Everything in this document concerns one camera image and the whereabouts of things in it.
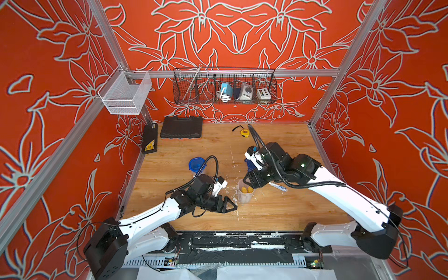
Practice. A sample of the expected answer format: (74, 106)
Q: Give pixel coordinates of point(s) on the clear plastic container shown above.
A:
(196, 165)
(243, 198)

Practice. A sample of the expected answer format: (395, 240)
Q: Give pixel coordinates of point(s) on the blue container lid back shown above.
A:
(250, 165)

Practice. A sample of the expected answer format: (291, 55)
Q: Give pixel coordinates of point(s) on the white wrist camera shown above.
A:
(252, 154)
(219, 184)

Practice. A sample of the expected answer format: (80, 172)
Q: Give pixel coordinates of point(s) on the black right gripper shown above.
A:
(252, 176)

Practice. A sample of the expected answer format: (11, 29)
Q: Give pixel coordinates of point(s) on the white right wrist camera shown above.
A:
(252, 154)

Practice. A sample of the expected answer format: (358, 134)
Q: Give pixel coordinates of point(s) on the blue container lid front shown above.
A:
(196, 164)

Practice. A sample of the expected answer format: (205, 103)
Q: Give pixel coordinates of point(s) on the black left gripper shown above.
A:
(223, 209)

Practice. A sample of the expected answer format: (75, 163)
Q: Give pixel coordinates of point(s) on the yellow tape measure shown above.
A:
(244, 132)

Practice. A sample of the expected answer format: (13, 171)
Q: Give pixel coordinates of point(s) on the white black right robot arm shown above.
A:
(374, 227)

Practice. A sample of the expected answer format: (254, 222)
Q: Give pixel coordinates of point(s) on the black tool case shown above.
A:
(182, 127)

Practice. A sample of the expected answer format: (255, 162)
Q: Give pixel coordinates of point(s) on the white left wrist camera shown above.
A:
(219, 184)

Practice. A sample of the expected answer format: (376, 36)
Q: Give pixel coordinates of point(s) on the blue white device in basket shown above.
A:
(225, 93)

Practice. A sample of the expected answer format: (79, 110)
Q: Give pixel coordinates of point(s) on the white button box in basket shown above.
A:
(263, 95)

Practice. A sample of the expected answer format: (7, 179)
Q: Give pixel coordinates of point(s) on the white wire basket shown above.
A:
(122, 95)

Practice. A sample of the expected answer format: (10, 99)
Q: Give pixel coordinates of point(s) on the small toothpaste tube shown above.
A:
(279, 187)

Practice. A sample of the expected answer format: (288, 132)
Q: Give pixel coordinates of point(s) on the grey white device in basket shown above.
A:
(243, 93)

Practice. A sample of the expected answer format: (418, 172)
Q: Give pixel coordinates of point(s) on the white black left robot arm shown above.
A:
(116, 242)

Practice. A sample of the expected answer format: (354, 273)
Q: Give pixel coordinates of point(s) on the black wire wall basket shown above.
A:
(207, 85)

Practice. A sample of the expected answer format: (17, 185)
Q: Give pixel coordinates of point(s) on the blue container lid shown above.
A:
(250, 165)
(196, 164)

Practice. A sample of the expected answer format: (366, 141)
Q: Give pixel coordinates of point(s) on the black box yellow label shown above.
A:
(149, 143)

